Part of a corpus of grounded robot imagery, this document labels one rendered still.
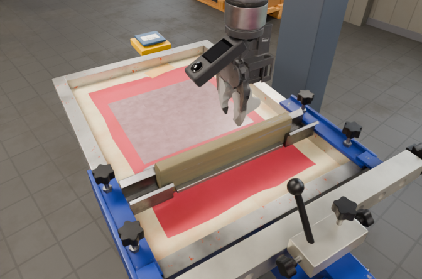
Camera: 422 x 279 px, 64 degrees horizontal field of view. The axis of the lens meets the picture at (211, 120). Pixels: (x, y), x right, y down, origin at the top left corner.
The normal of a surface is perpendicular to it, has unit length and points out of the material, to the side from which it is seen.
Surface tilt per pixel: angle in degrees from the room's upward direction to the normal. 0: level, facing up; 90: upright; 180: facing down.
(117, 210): 0
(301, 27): 90
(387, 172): 0
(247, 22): 89
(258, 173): 0
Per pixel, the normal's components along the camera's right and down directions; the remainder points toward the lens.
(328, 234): 0.01, -0.78
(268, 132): 0.51, 0.54
